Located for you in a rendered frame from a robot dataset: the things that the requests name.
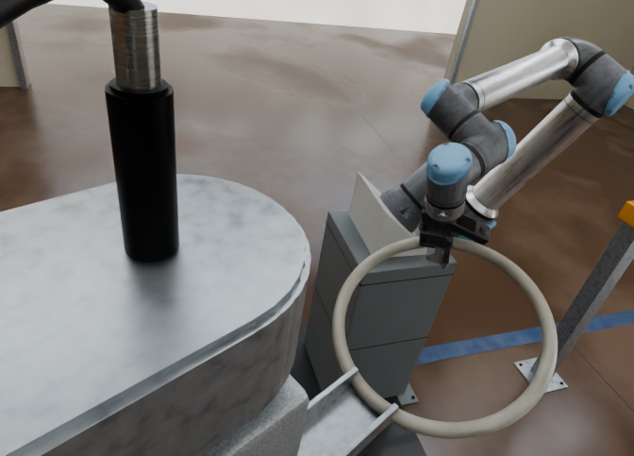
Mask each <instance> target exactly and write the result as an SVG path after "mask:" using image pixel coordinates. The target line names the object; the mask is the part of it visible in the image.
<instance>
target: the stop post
mask: <svg viewBox="0 0 634 456"><path fill-rule="evenodd" d="M618 217H619V218H620V219H622V220H623V223H622V225H621V226H620V227H619V228H618V230H617V232H616V233H615V235H614V236H613V238H612V240H611V241H610V243H609V245H608V246H607V248H606V250H605V251H604V253H603V254H602V256H601V258H600V259H599V261H598V262H597V264H596V266H595V267H594V269H593V270H592V272H591V273H590V275H589V276H588V278H587V280H586V281H585V283H584V284H583V286H582V288H581V289H580V291H579V292H578V294H577V296H576V298H575V299H574V301H573V302H572V304H571V306H570V307H569V309H568V310H567V312H566V314H564V316H563V317H562V319H561V321H560V322H559V324H558V326H557V328H556V330H557V336H558V357H557V363H556V367H555V371H554V374H553V377H552V379H551V381H550V383H549V385H548V387H547V389H546V391H545V393H549V392H553V391H557V390H560V389H564V388H568V386H567V384H566V383H565V382H564V381H563V380H562V378H561V377H560V376H559V375H558V374H557V371H558V369H559V367H560V366H561V364H562V363H563V361H564V360H565V358H566V357H567V355H568V354H569V353H570V351H571V350H572V348H573V347H574V345H575V344H576V342H577V340H578V339H579V337H580V336H581V334H582V333H583V332H584V330H585V329H586V327H588V325H589V324H590V322H591V321H592V319H593V317H594V316H595V314H596V313H597V311H598V310H599V309H600V307H601V306H602V304H603V303H604V301H605V300H606V298H607V297H608V295H609V293H610V292H611V290H612V289H613V287H614V286H615V285H616V283H617V282H618V280H619V279H620V277H621V276H622V274H623V273H624V272H625V270H626V269H627V267H628V266H629V265H630V263H631V262H632V260H633V259H634V201H627V202H626V203H625V205H624V207H623V208H622V210H621V212H620V213H619V215H618ZM541 355H542V353H541V354H540V355H539V357H538V358H533V359H529V360H524V361H519V362H516V363H514V365H515V366H516V367H517V369H518V370H519V371H520V373H521V374H522V375H523V376H524V378H525V379H526V381H527V382H528V383H529V384H530V383H531V381H532V380H533V378H534V376H535V374H536V371H537V369H538V366H539V363H540V359H541Z"/></svg>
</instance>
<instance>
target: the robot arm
mask: <svg viewBox="0 0 634 456"><path fill-rule="evenodd" d="M550 79H551V80H566V81H568V82H569V83H570V84H571V85H572V86H573V87H574V88H573V89H572V90H571V91H570V92H569V95H568V96H567V97H566V98H564V99H563V100H562V101H561V102H560V103H559V104H558V105H557V106H556V107H555V108H554V109H553V110H552V111H551V112H550V113H549V114H548V115H547V116H546V117H545V118H544V119H543V120H542V121H541V122H540V123H539V124H538V125H537V126H536V127H535V128H534V129H533V130H531V131H530V132H529V133H528V134H527V135H526V136H525V137H524V138H523V139H522V140H521V141H520V142H519V143H518V144H517V145H516V138H515V135H514V133H513V131H512V129H511V128H510V127H509V125H507V124H506V123H504V122H502V121H499V120H493V121H491V122H490V121H489V120H488V119H487V118H486V117H485V116H484V115H483V114H482V113H481V111H484V110H487V109H489V108H491V107H493V106H495V105H498V104H500V103H502V102H504V101H506V100H508V99H510V98H512V97H514V96H516V95H518V94H520V93H523V92H526V91H528V90H530V89H532V88H534V87H536V86H538V85H541V84H543V83H544V82H546V81H548V80H550ZM633 93H634V75H632V74H631V73H630V71H628V70H627V69H626V68H624V67H623V66H622V65H621V64H620V63H618V62H617V61H616V60H615V59H613V58H612V57H611V56H610V55H608V54H607V53H606V52H605V51H604V50H603V49H602V48H600V47H599V46H597V45H595V44H593V43H591V42H587V41H584V40H581V39H578V38H573V37H561V38H557V39H554V40H552V41H550V42H548V43H546V44H545V45H544V46H543V47H542V49H541V51H539V52H536V53H534V54H531V55H529V56H526V57H524V58H521V59H517V60H515V61H513V62H511V63H508V64H506V65H503V66H501V67H498V68H496V69H493V70H491V71H489V72H487V73H484V74H482V75H479V76H475V77H473V78H470V79H468V80H465V81H463V82H459V83H456V84H454V85H453V84H452V83H451V81H450V80H448V79H446V78H444V79H441V80H440V81H438V82H437V83H436V84H434V85H433V86H432V87H431V88H430V89H429V90H428V92H427V93H426V94H425V96H424V98H423V100H422V102H421V110H422V111H423V112H424V113H425V115H426V117H428V118H429V119H430V120H431V121H432V122H433V123H434V124H435V125H436V126H437V127H438V128H439V129H440V130H441V131H442V133H443V134H444V135H445V136H446V137H447V138H448V139H449V140H450V141H451V143H446V144H441V145H438V146H437V147H435V148H434V149H433V150H432V151H431V152H430V154H429V156H428V159H427V162H425V164H424V165H422V166H421V167H420V168H419V169H418V170H417V171H416V172H414V173H413V174H412V175H411V176H410V177H409V178H407V179H406V180H405V181H404V182H403V183H402V184H401V185H399V186H398V187H396V188H394V189H391V190H389V191H387V192H385V193H383V194H382V195H381V196H380V199H381V200H382V202H383V203H384V205H385V206H386V207H387V208H388V210H389V211H390V212H391V213H392V215H393V216H394V217H395V218H396V219H397V220H398V221H399V222H400V223H401V224H402V225H403V226H404V227H405V228H406V229H407V230H408V231H409V232H411V233H412V232H413V231H414V230H416V229H417V228H418V226H419V224H420V226H421V228H420V227H419V230H420V239H419V241H420V243H419V246H426V247H431V248H435V246H437V247H436V249H435V252H434V253H432V254H427V255H426V256H425V258H426V259H427V260H428V261H430V262H435V263H437V264H440V265H441V266H442V269H445V268H446V267H447V266H448V264H449V257H450V251H451V247H453V241H454V237H455V238H460V239H464V240H468V241H472V242H473V241H475V242H477V243H479V244H481V245H485V244H486V243H488V242H489V240H490V232H491V229H492V228H493V227H495V226H496V222H495V221H494V220H493V219H494V218H496V217H497V216H498V208H499V207H500V206H501V205H502V204H503V203H505V202H506V201H507V200H508V199H509V198H510V197H511V196H512V195H514V194H515V193H516V192H517V191H518V190H519V189H521V188H522V187H523V186H524V185H525V184H526V183H527V182H528V181H530V180H531V179H532V178H533V177H534V176H535V175H536V174H538V173H539V172H540V171H541V170H542V169H543V167H544V166H546V165H547V164H548V163H549V162H550V161H551V160H553V159H554V158H555V157H556V156H557V155H558V154H559V153H560V152H562V151H563V150H564V149H565V148H566V147H567V146H568V145H569V144H571V143H572V142H573V141H574V140H575V139H576V138H577V137H579V136H580V135H581V134H582V133H583V132H584V131H585V130H586V129H588V128H589V127H590V126H591V125H592V124H593V123H595V122H596V121H597V120H599V119H601V118H602V117H603V116H604V115H605V116H608V117H610V116H611V115H613V114H614V113H615V112H616V111H617V110H618V109H619V108H620V107H622V106H623V104H624V103H625V102H626V101H627V100H628V99H629V97H630V96H631V95H632V94H633ZM488 172H489V173H488ZM487 173H488V174H487ZM485 174H487V175H486V176H485V177H484V178H482V179H481V180H480V181H479V182H478V183H477V184H476V186H469V185H470V184H472V183H473V182H475V181H476V180H478V179H479V178H480V177H482V176H484V175H485ZM420 222H421V223H420ZM443 246H444V247H443ZM442 252H443V254H442Z"/></svg>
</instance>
